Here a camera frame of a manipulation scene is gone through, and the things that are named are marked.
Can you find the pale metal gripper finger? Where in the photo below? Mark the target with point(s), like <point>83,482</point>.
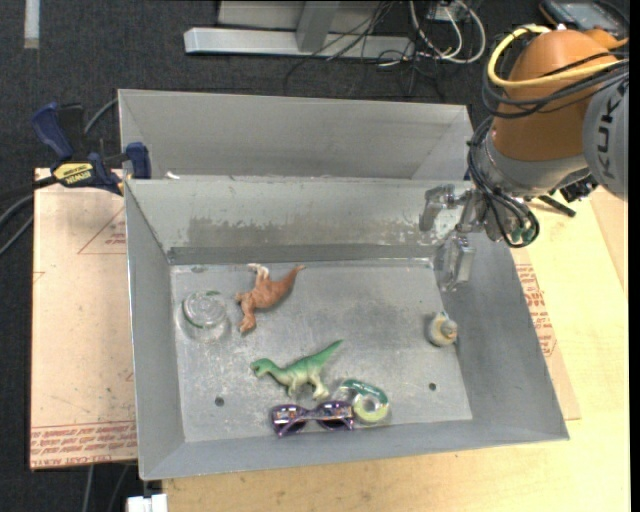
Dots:
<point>431,207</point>
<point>455,262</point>

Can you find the grey and beige round object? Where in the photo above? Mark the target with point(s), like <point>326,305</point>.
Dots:
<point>441,329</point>

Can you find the grey metal bin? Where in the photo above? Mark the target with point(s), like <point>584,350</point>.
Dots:
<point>350,320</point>

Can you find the orange toy dinosaur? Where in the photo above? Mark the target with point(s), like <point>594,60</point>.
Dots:
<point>265,297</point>

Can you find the green toy dinosaur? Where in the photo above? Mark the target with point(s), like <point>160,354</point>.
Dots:
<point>300,372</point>

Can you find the purple sunglasses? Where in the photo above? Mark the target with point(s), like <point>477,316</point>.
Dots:
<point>310,416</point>

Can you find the clear glass cup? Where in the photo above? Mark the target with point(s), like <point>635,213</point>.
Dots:
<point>205,315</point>

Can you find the brown cardboard board red print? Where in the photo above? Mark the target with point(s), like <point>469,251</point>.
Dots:
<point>80,310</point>

